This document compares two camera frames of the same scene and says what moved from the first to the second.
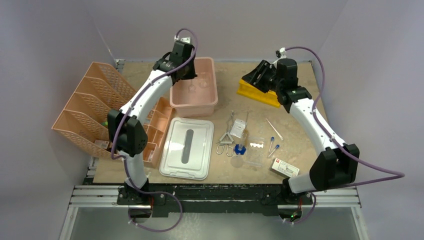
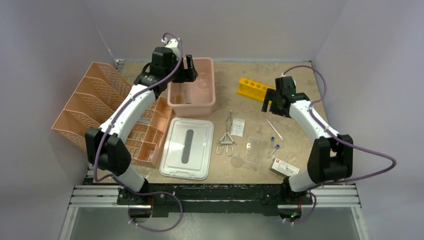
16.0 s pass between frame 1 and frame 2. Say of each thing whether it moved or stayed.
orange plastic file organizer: stayed
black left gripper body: stayed
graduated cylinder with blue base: moved
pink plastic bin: stayed
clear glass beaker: stayed
